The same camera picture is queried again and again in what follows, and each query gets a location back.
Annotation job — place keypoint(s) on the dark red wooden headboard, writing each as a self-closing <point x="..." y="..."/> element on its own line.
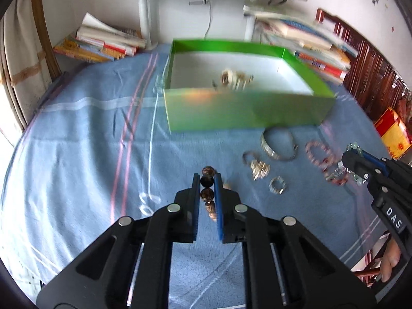
<point x="372" y="80"/>

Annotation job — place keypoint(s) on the blue striped bed sheet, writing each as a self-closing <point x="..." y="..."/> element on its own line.
<point x="99" y="160"/>

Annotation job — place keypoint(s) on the cream white wristwatch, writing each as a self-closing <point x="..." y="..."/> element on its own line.
<point x="234" y="80"/>

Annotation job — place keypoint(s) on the stack of books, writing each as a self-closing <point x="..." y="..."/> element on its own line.
<point x="322" y="50"/>
<point x="96" y="42"/>

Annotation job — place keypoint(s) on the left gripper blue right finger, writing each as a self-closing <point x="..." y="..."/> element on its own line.
<point x="239" y="223"/>

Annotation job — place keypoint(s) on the green jade pendant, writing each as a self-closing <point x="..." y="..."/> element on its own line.
<point x="340" y="175"/>

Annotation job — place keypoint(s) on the left stack of books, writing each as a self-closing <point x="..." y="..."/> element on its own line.
<point x="96" y="42"/>

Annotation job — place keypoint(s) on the beige curtain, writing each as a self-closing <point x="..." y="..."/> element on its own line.
<point x="28" y="63"/>

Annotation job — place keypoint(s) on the green cardboard box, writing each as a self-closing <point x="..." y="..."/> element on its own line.
<point x="284" y="91"/>

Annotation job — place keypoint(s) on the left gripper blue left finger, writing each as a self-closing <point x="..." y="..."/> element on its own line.
<point x="174" y="223"/>

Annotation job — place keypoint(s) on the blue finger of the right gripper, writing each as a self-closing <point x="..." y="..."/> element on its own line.
<point x="357" y="167"/>
<point x="379" y="163"/>

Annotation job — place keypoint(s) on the red yellow box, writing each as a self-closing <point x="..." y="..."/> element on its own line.
<point x="394" y="133"/>

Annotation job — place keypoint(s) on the person's right hand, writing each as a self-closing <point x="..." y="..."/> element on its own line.
<point x="389" y="260"/>

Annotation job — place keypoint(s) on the right stack of books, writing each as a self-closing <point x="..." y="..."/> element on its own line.
<point x="322" y="50"/>

